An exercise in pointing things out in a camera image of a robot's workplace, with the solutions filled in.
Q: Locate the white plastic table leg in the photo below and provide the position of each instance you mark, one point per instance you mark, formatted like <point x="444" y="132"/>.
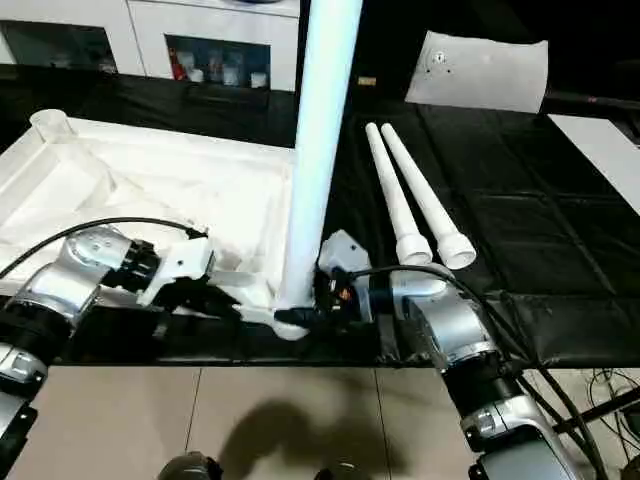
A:
<point x="430" y="205"/>
<point x="320" y="150"/>
<point x="395" y="200"/>

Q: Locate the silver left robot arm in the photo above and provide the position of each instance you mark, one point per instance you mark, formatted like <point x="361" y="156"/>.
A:
<point x="50" y="310"/>

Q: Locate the small yellow label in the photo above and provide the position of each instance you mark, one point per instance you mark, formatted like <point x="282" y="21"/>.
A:
<point x="367" y="81"/>

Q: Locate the black work mat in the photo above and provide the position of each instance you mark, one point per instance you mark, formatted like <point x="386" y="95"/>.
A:
<point x="560" y="270"/>

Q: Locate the white flat panel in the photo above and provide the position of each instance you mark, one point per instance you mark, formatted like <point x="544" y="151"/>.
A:
<point x="480" y="72"/>

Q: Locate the black cabinet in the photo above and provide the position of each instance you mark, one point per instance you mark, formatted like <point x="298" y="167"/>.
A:
<point x="385" y="35"/>

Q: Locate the white glass-door cabinet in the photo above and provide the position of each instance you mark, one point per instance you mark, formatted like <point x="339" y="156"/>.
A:
<point x="150" y="35"/>

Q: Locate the black folding stand leg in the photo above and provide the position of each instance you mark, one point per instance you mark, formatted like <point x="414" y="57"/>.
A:
<point x="600" y="408"/>

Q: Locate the white sheet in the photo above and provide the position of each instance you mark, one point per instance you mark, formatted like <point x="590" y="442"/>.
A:
<point x="605" y="155"/>

